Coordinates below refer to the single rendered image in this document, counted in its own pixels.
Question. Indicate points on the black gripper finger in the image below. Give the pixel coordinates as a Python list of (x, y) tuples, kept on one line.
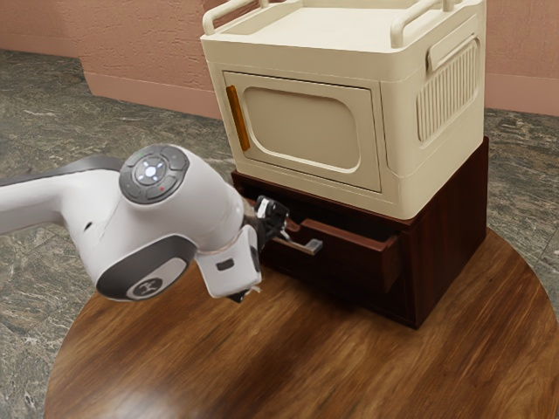
[(285, 235)]

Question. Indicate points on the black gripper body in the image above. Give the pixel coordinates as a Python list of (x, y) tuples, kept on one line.
[(271, 216)]

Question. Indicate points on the dark wooden drawer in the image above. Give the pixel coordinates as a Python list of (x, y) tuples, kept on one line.
[(349, 257)]

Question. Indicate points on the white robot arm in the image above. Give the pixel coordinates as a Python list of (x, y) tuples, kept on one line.
[(174, 227)]

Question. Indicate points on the cream box with lid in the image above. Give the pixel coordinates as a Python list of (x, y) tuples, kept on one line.
[(332, 109)]

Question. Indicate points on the dark wooden cabinet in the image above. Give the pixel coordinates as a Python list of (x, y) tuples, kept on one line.
[(445, 244)]

